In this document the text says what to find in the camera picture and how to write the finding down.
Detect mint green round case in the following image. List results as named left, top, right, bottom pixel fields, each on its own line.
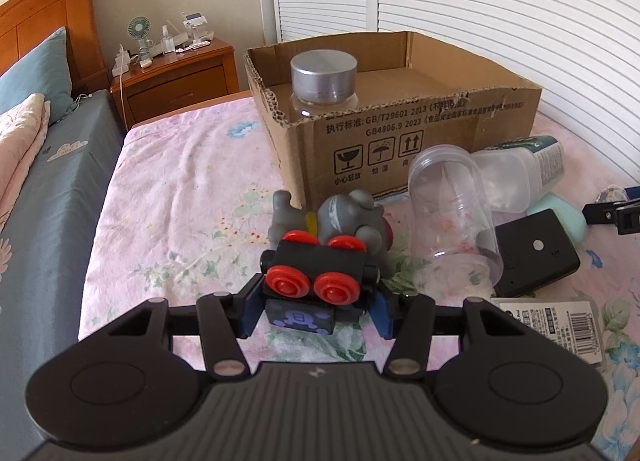
left=526, top=192, right=587, bottom=247

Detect clear plastic jar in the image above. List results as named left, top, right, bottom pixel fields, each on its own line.
left=408, top=145, right=503, bottom=299

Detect black toy block red wheels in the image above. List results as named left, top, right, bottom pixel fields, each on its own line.
left=260, top=230, right=381, bottom=335

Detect black square device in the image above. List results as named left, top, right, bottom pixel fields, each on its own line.
left=495, top=209, right=580, bottom=297

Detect grey elephant toy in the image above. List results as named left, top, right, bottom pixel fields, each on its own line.
left=268, top=189, right=395, bottom=278

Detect white medical cotton bottle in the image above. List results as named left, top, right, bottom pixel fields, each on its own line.
left=471, top=135, right=565, bottom=214

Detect clear pen refill case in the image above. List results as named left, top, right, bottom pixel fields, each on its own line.
left=491, top=297, right=603, bottom=366

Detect capsule jar with silver lid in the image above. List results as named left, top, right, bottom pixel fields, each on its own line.
left=290, top=50, right=358, bottom=120

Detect floral pink table cloth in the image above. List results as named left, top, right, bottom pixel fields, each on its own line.
left=79, top=97, right=639, bottom=460

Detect blue bed sheet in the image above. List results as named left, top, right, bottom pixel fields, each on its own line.
left=1, top=91, right=124, bottom=460

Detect white louvered closet door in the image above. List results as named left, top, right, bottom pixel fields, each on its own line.
left=273, top=0, right=639, bottom=178

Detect brown cardboard box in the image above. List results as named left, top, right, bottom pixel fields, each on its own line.
left=244, top=31, right=541, bottom=210

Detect wooden nightstand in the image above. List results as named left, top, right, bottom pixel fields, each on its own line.
left=111, top=39, right=240, bottom=128

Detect white power strip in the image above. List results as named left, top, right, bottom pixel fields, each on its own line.
left=112, top=45, right=131, bottom=78

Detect pink floral quilt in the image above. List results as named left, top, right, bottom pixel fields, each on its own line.
left=0, top=93, right=51, bottom=228

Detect clear spray bottle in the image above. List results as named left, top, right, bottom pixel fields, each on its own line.
left=162, top=25, right=176, bottom=55

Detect phone stand with device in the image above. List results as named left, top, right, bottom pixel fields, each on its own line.
left=182, top=12, right=214, bottom=48

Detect small green desk fan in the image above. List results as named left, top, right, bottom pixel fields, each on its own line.
left=127, top=16, right=152, bottom=69

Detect blue pillow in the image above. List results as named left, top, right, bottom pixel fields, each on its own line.
left=0, top=27, right=74, bottom=125

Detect wooden bed headboard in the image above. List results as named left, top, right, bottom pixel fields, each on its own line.
left=0, top=0, right=111, bottom=94

